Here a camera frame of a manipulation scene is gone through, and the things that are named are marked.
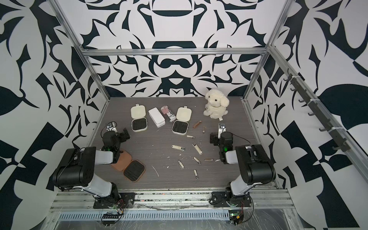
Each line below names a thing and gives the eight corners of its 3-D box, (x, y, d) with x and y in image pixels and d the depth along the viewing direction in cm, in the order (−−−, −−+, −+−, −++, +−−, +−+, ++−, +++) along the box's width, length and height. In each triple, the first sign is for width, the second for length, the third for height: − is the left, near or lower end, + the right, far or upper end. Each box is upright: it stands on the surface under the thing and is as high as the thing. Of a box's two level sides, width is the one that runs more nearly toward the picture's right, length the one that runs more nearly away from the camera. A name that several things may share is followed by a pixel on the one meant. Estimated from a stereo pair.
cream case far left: (132, 132, 101) (131, 130, 99) (131, 108, 115) (130, 105, 113) (148, 129, 103) (147, 127, 101) (145, 105, 117) (144, 103, 115)
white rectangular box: (158, 129, 102) (157, 125, 99) (147, 113, 112) (146, 109, 108) (167, 124, 105) (166, 120, 101) (156, 109, 114) (155, 105, 111)
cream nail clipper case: (170, 133, 100) (170, 131, 98) (178, 107, 115) (177, 104, 113) (188, 136, 99) (188, 133, 97) (192, 109, 114) (193, 107, 112)
